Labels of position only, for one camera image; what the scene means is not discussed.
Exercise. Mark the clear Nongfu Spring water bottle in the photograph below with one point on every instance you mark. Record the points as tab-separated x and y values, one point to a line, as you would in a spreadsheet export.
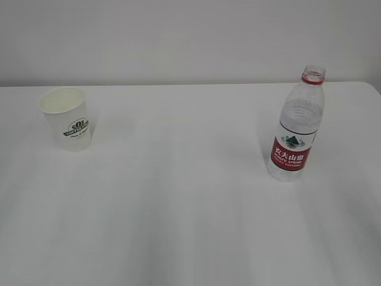
300	119

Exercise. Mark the white paper coffee cup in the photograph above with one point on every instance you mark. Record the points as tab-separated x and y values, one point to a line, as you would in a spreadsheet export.
65	110

